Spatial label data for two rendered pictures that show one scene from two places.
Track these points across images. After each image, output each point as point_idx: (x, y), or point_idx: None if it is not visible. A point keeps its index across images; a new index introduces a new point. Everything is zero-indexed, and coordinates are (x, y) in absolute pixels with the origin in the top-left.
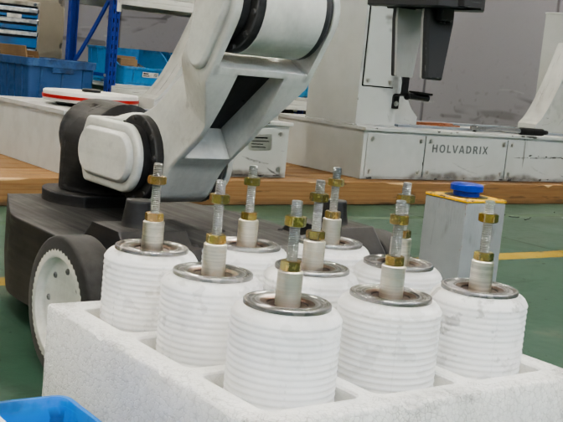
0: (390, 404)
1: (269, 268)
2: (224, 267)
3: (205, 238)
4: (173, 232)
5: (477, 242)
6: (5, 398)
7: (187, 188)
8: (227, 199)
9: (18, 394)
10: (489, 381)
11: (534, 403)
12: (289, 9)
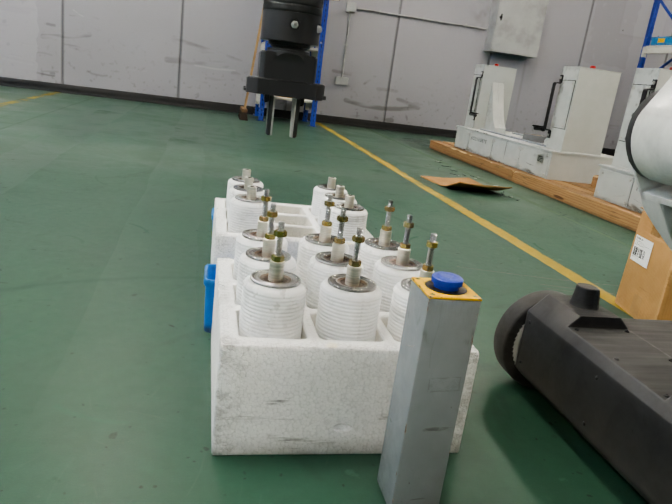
0: (219, 281)
1: None
2: (321, 237)
3: (621, 343)
4: (572, 312)
5: (411, 321)
6: (487, 358)
7: None
8: (325, 203)
9: (495, 362)
10: (230, 312)
11: (218, 337)
12: (649, 136)
